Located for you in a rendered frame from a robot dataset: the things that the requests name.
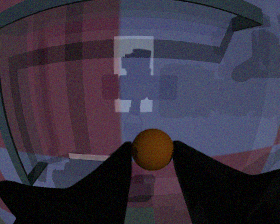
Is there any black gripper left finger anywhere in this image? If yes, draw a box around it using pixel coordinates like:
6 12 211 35
0 141 132 224

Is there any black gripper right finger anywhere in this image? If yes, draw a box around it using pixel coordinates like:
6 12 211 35
172 141 280 224

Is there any brown ball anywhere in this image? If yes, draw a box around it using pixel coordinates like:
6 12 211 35
132 128 174 171

